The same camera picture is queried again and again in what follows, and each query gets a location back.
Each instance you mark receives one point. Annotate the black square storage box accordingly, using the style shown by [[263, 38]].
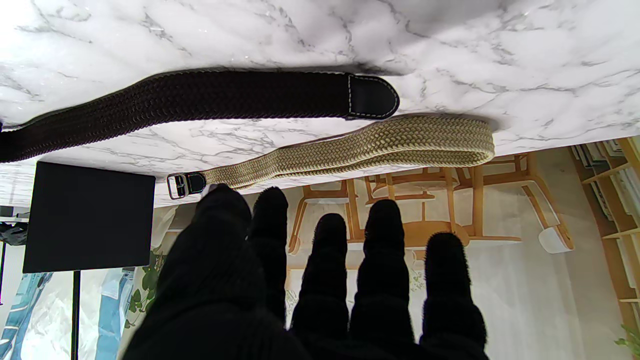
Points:
[[90, 217]]

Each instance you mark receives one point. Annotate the black backdrop stand pole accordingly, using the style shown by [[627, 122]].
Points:
[[76, 320]]

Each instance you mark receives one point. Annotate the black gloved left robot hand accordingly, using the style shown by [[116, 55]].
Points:
[[320, 315]]

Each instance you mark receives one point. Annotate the beige braided belt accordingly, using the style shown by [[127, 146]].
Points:
[[425, 140]]

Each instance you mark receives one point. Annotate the black woven belt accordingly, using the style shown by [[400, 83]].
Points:
[[200, 97]]

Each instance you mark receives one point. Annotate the printed room scene backdrop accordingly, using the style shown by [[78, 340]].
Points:
[[525, 295]]

